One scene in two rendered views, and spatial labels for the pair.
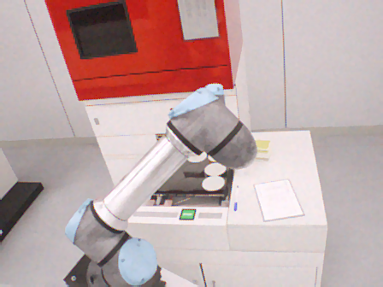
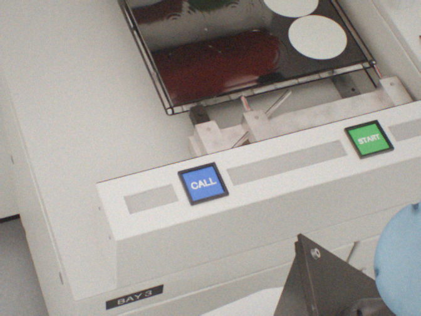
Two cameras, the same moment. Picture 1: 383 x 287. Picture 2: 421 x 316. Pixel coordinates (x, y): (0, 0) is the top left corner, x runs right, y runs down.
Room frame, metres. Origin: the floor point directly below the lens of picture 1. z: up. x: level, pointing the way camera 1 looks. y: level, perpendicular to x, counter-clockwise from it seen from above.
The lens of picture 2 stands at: (0.53, 0.77, 1.90)
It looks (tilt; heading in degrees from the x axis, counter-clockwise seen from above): 54 degrees down; 315
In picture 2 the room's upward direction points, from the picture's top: 9 degrees clockwise
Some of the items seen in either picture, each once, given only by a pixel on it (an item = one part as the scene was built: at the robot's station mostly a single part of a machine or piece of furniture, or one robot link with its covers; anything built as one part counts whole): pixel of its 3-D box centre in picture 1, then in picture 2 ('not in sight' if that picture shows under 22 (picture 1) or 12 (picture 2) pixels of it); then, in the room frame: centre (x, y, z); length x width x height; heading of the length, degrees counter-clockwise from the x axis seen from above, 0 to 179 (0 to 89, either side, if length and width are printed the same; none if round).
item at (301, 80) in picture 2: (185, 195); (275, 86); (1.11, 0.08, 0.90); 0.38 x 0.01 x 0.01; 74
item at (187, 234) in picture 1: (160, 226); (282, 188); (0.95, 0.20, 0.89); 0.55 x 0.09 x 0.14; 74
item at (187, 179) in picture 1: (192, 169); (233, 9); (1.28, 0.03, 0.90); 0.34 x 0.34 x 0.01; 74
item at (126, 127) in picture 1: (162, 125); not in sight; (1.55, 0.16, 1.02); 0.82 x 0.03 x 0.40; 74
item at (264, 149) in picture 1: (262, 150); not in sight; (1.19, -0.28, 1.00); 0.07 x 0.07 x 0.07; 63
